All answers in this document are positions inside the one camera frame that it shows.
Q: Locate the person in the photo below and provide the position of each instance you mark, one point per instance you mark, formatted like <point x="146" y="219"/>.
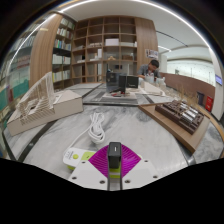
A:
<point x="151" y="69"/>

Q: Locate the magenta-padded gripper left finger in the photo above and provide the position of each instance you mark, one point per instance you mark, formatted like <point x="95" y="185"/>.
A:
<point x="87" y="175"/>

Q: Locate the red bin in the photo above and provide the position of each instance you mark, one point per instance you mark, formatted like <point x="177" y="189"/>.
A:
<point x="209" y="104"/>

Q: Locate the black box model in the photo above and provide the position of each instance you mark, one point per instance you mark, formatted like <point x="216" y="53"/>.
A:
<point x="123" y="82"/>

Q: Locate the dark bookshelf with books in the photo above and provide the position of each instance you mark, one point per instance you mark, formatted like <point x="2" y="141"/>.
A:
<point x="61" y="50"/>

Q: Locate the small white building model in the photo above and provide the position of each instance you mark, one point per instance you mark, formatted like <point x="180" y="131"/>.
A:
<point x="153" y="88"/>

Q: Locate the dark bin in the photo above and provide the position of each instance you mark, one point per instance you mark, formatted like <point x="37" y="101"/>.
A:
<point x="200" y="98"/>

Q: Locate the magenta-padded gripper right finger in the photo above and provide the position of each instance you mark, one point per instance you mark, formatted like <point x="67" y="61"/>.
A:
<point x="140" y="174"/>

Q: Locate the wall screen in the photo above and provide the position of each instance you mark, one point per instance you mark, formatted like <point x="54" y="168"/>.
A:
<point x="218" y="80"/>

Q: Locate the wooden cubby shelf unit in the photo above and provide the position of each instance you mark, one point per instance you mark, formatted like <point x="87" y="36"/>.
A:
<point x="111" y="41"/>

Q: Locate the brown building model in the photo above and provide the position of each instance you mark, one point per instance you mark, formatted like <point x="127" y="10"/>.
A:
<point x="181" y="115"/>

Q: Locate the white architectural model on base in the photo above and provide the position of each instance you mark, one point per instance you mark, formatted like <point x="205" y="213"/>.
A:
<point x="40" y="106"/>

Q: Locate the black charger block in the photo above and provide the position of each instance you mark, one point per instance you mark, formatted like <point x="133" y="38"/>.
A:
<point x="114" y="154"/>

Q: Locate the white and green power strip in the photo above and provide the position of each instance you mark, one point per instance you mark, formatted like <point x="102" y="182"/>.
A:
<point x="72" y="156"/>

